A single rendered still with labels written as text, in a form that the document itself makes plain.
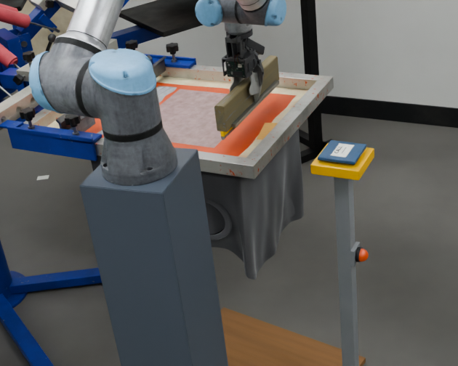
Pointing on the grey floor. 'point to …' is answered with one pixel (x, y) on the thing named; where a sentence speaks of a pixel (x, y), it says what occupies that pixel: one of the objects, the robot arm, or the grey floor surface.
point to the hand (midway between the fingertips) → (248, 96)
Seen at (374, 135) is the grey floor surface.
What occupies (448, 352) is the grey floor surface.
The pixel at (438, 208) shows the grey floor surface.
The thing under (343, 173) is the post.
